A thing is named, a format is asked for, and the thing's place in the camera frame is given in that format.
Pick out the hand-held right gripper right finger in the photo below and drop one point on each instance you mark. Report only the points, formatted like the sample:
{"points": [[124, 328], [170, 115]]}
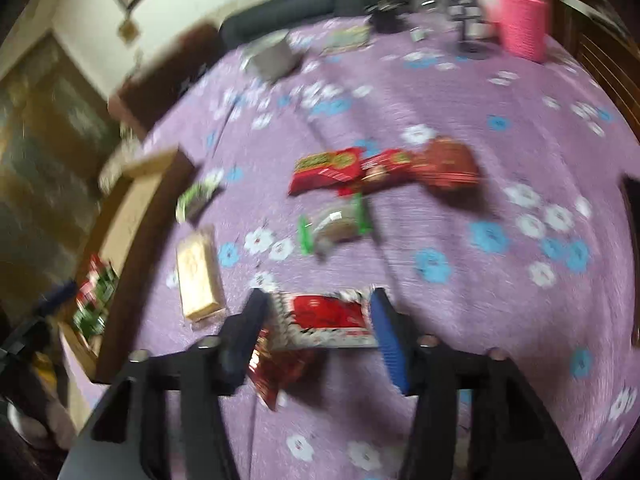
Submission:
{"points": [[389, 347]]}

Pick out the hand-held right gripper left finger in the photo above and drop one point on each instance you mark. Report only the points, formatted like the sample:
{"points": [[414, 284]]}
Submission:
{"points": [[250, 332]]}

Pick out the red and white snack packet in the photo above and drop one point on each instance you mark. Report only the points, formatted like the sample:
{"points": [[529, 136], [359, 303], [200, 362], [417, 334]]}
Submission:
{"points": [[325, 320]]}

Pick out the brown cardboard box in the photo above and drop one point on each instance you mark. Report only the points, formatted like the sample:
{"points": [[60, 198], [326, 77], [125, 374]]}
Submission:
{"points": [[132, 220]]}

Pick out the dark red gold-print snack packet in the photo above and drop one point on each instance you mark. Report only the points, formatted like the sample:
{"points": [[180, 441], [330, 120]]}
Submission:
{"points": [[447, 162]]}

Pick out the shiny red gold snack packet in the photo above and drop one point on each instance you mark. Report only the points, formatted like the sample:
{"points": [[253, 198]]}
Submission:
{"points": [[280, 370]]}

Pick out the beige snack box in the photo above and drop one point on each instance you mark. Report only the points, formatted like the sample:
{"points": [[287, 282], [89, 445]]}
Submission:
{"points": [[197, 275]]}

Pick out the purple floral tablecloth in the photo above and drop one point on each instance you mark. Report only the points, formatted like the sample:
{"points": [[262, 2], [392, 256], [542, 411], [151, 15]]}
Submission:
{"points": [[450, 270]]}

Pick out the clear green-edged snack packet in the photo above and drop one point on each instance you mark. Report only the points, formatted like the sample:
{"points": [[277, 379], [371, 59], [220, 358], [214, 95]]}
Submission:
{"points": [[335, 227]]}

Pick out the small green snack packet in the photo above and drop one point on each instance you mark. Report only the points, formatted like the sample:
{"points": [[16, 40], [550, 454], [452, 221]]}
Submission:
{"points": [[195, 200]]}

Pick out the pile of mixed snack packets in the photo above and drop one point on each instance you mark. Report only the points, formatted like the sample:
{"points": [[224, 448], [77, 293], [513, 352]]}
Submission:
{"points": [[95, 295]]}

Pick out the long red snack packet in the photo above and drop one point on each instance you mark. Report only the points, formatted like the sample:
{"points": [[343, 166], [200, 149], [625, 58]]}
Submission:
{"points": [[325, 170]]}

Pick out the small red snack packet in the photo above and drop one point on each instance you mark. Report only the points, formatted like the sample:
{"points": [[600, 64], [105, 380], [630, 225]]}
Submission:
{"points": [[385, 165]]}

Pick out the black smartphone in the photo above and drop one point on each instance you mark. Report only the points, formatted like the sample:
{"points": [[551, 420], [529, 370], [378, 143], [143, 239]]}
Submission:
{"points": [[632, 260]]}

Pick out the wooden door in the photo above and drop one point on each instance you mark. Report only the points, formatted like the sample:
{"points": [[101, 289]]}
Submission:
{"points": [[45, 160]]}

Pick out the brown chair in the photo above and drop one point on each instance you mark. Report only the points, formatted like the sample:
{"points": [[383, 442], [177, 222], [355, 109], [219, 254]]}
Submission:
{"points": [[165, 75]]}

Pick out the white mug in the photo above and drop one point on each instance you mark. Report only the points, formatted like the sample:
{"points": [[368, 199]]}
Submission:
{"points": [[272, 55]]}

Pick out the flat printed card packet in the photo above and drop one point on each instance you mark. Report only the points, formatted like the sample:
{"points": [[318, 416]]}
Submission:
{"points": [[346, 40]]}

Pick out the small black ashtray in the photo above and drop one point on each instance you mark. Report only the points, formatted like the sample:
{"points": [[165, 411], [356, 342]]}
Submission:
{"points": [[385, 17]]}

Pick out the dark sofa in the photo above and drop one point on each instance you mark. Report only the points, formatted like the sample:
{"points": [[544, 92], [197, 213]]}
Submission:
{"points": [[300, 5]]}

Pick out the black phone stand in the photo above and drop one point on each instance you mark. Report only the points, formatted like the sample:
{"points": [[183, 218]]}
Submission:
{"points": [[470, 25]]}

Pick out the clear glass jar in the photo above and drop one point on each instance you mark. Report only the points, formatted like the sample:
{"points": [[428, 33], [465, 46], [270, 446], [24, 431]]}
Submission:
{"points": [[429, 5]]}

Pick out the pink thermos flask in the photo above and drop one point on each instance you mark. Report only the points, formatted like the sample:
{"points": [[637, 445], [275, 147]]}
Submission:
{"points": [[520, 22]]}

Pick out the wooden cabinet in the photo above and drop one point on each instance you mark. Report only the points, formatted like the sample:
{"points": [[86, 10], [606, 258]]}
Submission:
{"points": [[600, 35]]}

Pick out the small yellow wall plaque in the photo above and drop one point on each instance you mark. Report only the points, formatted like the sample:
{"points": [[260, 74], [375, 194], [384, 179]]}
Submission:
{"points": [[128, 31]]}

